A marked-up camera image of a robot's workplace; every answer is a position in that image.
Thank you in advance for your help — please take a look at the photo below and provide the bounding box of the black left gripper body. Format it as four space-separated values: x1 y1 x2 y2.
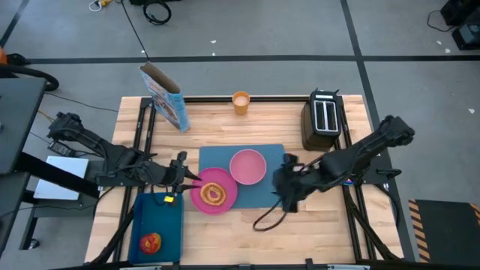
149 150 188 197

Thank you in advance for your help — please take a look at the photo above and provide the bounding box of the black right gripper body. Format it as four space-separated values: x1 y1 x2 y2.
280 151 320 214

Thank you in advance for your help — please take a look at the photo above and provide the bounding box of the toasted bagel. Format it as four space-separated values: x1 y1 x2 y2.
199 181 227 207

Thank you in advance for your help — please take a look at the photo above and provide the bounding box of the pink bowl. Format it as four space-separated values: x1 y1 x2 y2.
229 148 268 186

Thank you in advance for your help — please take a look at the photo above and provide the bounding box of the magenta plate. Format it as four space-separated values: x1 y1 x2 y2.
190 166 239 215

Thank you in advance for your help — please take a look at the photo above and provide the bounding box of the blue cereal box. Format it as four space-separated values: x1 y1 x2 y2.
138 61 191 134

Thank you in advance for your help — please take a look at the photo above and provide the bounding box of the orange plastic cup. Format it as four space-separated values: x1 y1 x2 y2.
231 91 251 116

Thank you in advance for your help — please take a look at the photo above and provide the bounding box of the blue placemat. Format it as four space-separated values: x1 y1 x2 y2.
197 143 291 210

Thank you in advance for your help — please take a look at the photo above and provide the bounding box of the teal plastic bin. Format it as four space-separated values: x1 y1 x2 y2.
127 190 185 266

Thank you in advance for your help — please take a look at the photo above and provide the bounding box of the black toaster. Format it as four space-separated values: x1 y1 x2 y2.
300 88 343 152

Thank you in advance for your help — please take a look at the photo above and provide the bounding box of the red yellow apple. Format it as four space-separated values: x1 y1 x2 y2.
139 232 163 256

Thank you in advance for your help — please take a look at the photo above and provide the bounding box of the white board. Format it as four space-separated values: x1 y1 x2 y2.
32 155 90 202

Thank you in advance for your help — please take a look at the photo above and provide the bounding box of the black power adapter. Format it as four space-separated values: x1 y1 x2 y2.
47 139 80 158

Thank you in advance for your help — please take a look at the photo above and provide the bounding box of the black hazard-striped mat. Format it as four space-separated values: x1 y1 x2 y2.
407 198 480 264

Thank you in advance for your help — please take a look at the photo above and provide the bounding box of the dark grey desk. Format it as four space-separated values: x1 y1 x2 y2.
0 76 48 256

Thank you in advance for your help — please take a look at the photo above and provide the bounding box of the yellow white plug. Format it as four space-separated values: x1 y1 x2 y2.
88 0 113 12

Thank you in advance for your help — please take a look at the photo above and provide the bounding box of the black equipment case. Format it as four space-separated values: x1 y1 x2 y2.
439 0 480 52

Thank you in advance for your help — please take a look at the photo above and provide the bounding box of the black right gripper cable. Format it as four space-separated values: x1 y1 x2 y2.
252 197 287 233

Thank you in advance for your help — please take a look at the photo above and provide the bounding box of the black aluminium table frame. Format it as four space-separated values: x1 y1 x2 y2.
89 95 406 270

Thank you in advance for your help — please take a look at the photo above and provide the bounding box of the yellow floor cable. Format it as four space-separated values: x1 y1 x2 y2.
37 108 56 125

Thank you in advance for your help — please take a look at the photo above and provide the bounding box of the thin black floor cable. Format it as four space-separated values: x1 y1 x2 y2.
120 0 150 64

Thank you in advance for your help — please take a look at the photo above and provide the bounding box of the coiled black cable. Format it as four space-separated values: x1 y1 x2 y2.
142 0 173 26

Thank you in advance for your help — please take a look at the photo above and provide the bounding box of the thick black hose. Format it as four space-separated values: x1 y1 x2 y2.
0 52 60 92

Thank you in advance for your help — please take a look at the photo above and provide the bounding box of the black equipment cable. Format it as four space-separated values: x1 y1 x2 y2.
426 9 455 33

